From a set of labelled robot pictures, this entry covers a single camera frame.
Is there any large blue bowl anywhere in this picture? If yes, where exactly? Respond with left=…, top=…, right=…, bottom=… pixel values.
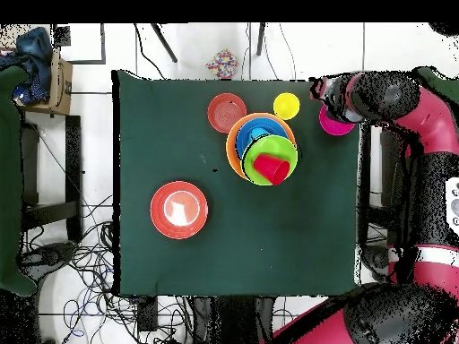
left=235, top=117, right=290, bottom=160

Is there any blue cloth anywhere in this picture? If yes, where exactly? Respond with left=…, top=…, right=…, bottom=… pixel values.
left=0, top=27, right=54, bottom=105

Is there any black floor box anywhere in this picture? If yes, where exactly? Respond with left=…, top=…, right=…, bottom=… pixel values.
left=137, top=296, right=159, bottom=332

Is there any blue cup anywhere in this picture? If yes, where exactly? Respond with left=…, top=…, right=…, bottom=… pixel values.
left=249, top=127, right=272, bottom=142

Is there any large orange bowl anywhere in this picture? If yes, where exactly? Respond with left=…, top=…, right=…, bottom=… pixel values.
left=225, top=112, right=298, bottom=180

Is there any tangle of cables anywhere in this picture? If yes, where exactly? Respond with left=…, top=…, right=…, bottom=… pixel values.
left=19, top=194, right=195, bottom=344

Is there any black stool frame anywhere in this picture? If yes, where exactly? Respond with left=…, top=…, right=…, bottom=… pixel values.
left=20, top=115, right=84, bottom=244

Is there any small red bowl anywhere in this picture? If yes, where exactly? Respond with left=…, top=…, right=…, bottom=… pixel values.
left=206, top=92, right=247, bottom=134

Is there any pink bowl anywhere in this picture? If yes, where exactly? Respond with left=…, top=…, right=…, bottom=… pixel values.
left=318, top=105, right=356, bottom=137

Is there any wide red bowl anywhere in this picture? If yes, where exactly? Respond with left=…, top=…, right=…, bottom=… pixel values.
left=150, top=180, right=210, bottom=240

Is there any dark green tablecloth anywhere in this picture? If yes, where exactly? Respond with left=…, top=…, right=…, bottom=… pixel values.
left=112, top=69, right=370, bottom=298

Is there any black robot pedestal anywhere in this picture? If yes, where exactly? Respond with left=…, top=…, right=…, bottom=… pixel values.
left=191, top=296, right=277, bottom=344

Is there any green bowl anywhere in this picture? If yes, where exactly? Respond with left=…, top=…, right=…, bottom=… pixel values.
left=240, top=134, right=299, bottom=187

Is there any black floor frame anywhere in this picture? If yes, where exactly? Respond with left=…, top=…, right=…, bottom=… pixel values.
left=53, top=22, right=108, bottom=66

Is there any cardboard box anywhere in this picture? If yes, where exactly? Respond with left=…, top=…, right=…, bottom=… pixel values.
left=17, top=47, right=74, bottom=116

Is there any black tripod leg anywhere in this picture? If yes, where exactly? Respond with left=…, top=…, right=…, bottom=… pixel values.
left=150, top=22, right=179, bottom=65
left=255, top=22, right=267, bottom=57

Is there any green cloth covered table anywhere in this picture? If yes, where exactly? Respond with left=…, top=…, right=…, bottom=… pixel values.
left=0, top=65, right=38, bottom=297
left=415, top=66, right=459, bottom=105

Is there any yellow cup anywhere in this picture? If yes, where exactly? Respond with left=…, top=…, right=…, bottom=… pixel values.
left=273, top=91, right=301, bottom=121

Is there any colourful patterned box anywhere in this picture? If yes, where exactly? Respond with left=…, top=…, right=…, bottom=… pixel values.
left=205, top=48, right=239, bottom=80

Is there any black caster base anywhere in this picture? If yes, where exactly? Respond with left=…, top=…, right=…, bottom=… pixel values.
left=17, top=242, right=77, bottom=279

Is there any red cup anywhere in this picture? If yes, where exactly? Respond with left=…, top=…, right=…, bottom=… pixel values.
left=253, top=153, right=291, bottom=187

